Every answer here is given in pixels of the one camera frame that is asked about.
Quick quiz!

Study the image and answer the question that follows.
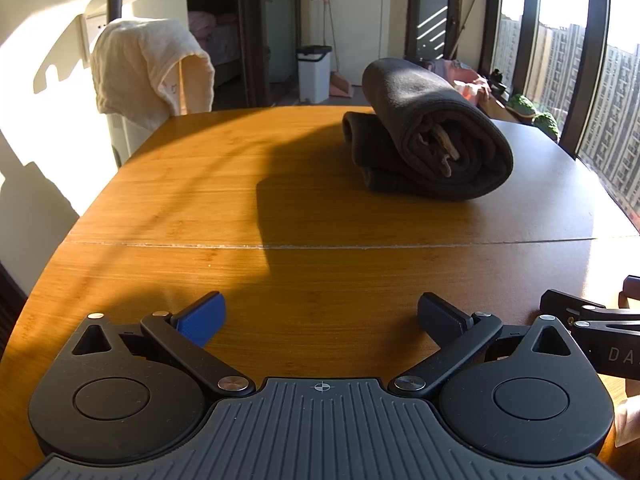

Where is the white trash bin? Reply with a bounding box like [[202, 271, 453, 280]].
[[296, 46, 333, 105]]

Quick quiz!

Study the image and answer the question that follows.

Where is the dark grey knitted sweater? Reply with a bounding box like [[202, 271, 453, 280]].
[[342, 57, 515, 202]]

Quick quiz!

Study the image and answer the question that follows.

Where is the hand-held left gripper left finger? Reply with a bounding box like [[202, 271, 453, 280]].
[[72, 292, 253, 397]]

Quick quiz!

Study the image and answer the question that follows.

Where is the mop handle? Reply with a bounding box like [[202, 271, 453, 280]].
[[450, 0, 493, 58]]

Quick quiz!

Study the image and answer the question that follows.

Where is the dark framed glass door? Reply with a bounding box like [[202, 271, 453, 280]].
[[404, 0, 460, 61]]

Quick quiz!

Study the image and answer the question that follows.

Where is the round green potted plant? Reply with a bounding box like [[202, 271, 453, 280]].
[[532, 112, 560, 142], [507, 94, 537, 118]]

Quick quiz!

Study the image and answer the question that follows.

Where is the pink plastic bucket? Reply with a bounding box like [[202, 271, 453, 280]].
[[425, 58, 493, 107]]

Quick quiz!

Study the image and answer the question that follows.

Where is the pink broom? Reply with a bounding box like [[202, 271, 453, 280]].
[[325, 0, 343, 73]]

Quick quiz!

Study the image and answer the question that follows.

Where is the person's right hand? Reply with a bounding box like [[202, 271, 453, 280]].
[[614, 399, 640, 449]]

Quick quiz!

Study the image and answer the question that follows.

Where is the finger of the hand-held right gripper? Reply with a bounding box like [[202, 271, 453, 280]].
[[619, 275, 640, 311], [540, 289, 640, 333]]

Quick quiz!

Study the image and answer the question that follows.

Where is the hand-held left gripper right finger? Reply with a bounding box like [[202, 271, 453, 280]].
[[392, 292, 571, 400]]

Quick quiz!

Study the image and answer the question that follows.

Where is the pink broom and dustpan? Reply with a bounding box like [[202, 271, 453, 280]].
[[310, 0, 352, 98]]

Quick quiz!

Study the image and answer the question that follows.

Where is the white floor appliance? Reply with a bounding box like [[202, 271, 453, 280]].
[[106, 112, 151, 168]]

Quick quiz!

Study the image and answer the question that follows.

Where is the bed with pink bedding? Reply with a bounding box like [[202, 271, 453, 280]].
[[189, 10, 242, 81]]

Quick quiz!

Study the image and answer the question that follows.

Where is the cream towel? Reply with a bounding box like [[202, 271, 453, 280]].
[[90, 18, 216, 131]]

